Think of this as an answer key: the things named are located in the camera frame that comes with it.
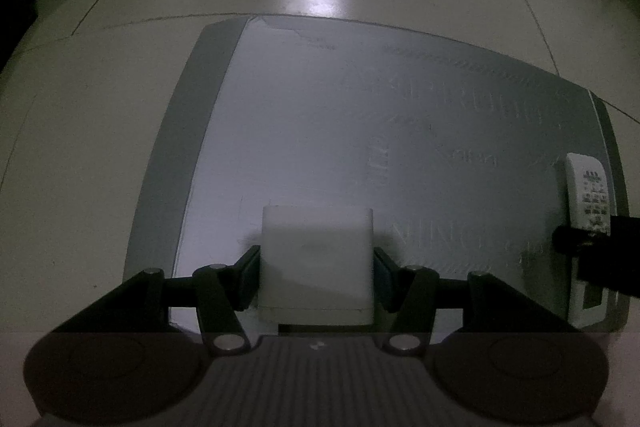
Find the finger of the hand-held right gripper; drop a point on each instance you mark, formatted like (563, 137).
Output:
(600, 264)

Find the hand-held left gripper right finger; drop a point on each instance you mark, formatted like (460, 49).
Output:
(385, 279)

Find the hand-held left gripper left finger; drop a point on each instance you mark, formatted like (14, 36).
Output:
(247, 279)

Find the small white box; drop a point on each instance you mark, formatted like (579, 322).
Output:
(315, 257)

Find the white remote control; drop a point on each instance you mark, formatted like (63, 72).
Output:
(590, 187)

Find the white grey-edged desktop mat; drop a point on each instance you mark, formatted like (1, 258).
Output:
(310, 132)

